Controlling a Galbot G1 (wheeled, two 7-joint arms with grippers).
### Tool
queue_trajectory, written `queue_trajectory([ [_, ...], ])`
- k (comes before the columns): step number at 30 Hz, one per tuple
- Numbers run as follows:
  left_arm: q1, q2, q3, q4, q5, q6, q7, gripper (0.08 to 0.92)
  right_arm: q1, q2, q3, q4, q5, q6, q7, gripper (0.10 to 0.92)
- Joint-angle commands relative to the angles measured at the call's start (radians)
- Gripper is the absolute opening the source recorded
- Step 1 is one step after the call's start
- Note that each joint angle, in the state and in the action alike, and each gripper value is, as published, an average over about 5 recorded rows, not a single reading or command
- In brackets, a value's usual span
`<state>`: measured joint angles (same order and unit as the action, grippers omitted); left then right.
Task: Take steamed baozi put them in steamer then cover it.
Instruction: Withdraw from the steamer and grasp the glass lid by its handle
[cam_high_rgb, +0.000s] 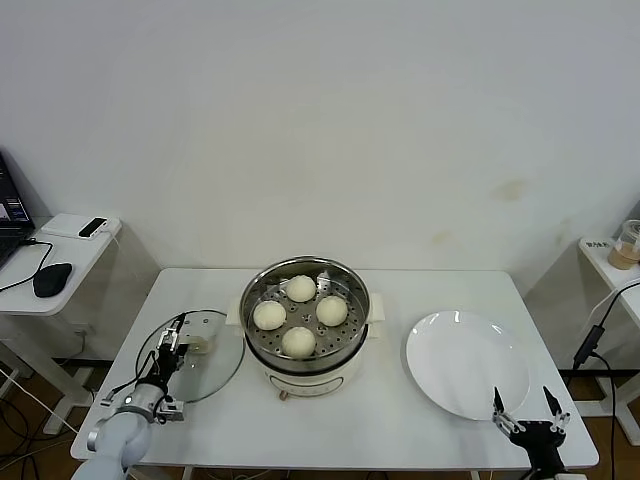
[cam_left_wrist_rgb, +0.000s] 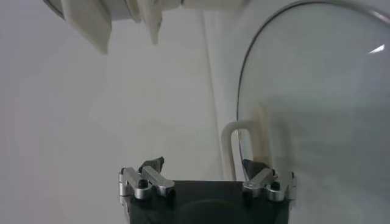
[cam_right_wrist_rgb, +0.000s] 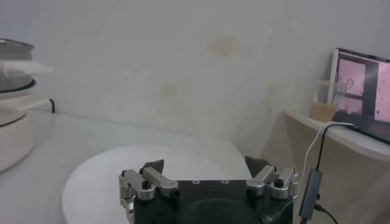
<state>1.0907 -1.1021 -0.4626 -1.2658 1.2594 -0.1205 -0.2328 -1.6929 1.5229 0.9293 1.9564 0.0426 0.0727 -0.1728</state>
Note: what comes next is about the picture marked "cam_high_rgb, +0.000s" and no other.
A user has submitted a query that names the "white steamed baozi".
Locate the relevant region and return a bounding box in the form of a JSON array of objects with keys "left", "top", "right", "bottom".
[
  {"left": 315, "top": 295, "right": 350, "bottom": 327},
  {"left": 285, "top": 273, "right": 318, "bottom": 304},
  {"left": 252, "top": 299, "right": 288, "bottom": 332},
  {"left": 281, "top": 325, "right": 318, "bottom": 359}
]

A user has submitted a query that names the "black laptop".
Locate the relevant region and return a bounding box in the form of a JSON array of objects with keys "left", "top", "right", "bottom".
[{"left": 0, "top": 148, "right": 38, "bottom": 271}]

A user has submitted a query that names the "black power adapter cable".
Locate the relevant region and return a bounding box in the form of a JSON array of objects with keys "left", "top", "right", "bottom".
[{"left": 569, "top": 282, "right": 640, "bottom": 480}]

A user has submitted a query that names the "small black white device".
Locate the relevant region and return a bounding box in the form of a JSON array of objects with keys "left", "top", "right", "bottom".
[{"left": 78, "top": 215, "right": 111, "bottom": 239}]

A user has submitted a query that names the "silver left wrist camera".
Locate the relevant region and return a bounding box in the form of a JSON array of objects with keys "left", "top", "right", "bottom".
[{"left": 158, "top": 398, "right": 186, "bottom": 424}]

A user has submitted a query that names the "round white plate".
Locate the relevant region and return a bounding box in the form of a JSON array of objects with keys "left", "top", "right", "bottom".
[{"left": 405, "top": 309, "right": 532, "bottom": 421}]

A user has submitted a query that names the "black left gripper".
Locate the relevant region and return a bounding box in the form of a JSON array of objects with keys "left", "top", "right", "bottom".
[{"left": 149, "top": 312, "right": 189, "bottom": 389}]

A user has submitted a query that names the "clear plastic drink cup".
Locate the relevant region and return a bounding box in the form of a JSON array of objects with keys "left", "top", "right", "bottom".
[{"left": 607, "top": 218, "right": 640, "bottom": 271}]

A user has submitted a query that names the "round glass pot lid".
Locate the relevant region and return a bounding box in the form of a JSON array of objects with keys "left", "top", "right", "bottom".
[{"left": 136, "top": 308, "right": 247, "bottom": 405}]

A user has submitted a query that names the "white cable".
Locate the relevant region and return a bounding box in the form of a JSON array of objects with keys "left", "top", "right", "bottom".
[{"left": 587, "top": 279, "right": 640, "bottom": 331}]

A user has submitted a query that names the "black computer mouse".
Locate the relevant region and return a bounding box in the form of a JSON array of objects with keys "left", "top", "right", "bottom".
[{"left": 33, "top": 260, "right": 74, "bottom": 297}]

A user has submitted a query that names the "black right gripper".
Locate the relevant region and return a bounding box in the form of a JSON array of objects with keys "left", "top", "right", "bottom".
[{"left": 492, "top": 385, "right": 570, "bottom": 480}]

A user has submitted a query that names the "black laptop cable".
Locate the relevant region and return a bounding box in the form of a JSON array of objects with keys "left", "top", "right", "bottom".
[{"left": 0, "top": 236, "right": 55, "bottom": 294}]

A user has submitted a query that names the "perforated steel steamer basket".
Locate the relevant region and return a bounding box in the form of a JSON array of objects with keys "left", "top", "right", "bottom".
[{"left": 239, "top": 255, "right": 374, "bottom": 375}]

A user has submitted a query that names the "white side desk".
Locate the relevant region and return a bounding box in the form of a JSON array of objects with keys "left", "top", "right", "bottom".
[{"left": 0, "top": 212, "right": 125, "bottom": 436}]

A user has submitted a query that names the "flat white box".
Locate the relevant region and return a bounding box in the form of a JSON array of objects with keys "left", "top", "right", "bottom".
[{"left": 40, "top": 212, "right": 123, "bottom": 240}]

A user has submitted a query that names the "white side table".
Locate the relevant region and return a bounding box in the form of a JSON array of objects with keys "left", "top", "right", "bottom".
[{"left": 578, "top": 234, "right": 640, "bottom": 446}]

